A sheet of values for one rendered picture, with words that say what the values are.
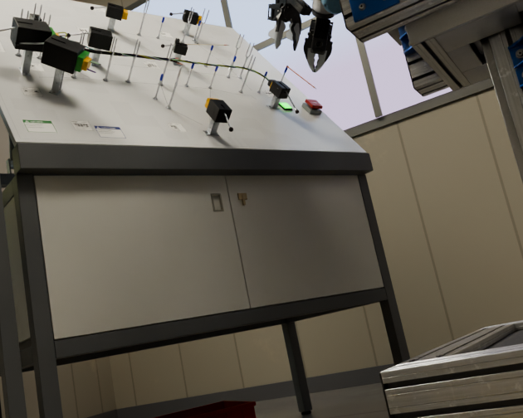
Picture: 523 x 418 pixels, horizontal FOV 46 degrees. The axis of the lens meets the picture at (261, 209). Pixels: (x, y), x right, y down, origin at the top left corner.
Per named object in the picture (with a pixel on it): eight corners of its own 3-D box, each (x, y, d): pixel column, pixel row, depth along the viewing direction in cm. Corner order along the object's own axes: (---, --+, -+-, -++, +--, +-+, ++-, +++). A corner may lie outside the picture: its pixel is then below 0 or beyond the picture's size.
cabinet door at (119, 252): (250, 308, 172) (224, 175, 180) (54, 339, 139) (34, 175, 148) (246, 309, 174) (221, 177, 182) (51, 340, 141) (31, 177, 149)
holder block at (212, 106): (217, 149, 177) (228, 120, 172) (199, 127, 184) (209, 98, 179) (231, 150, 180) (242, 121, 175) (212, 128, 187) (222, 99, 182)
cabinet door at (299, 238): (385, 286, 204) (359, 174, 213) (252, 308, 172) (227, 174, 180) (380, 288, 206) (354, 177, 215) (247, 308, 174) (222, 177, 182)
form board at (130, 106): (14, 148, 145) (16, 141, 144) (-57, -17, 209) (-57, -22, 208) (364, 157, 216) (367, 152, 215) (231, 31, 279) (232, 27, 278)
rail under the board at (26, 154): (373, 170, 213) (369, 153, 214) (20, 168, 142) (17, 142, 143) (363, 175, 217) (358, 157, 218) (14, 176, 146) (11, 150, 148)
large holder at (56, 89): (15, 70, 173) (22, 21, 165) (75, 92, 175) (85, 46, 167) (4, 78, 167) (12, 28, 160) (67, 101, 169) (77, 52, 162)
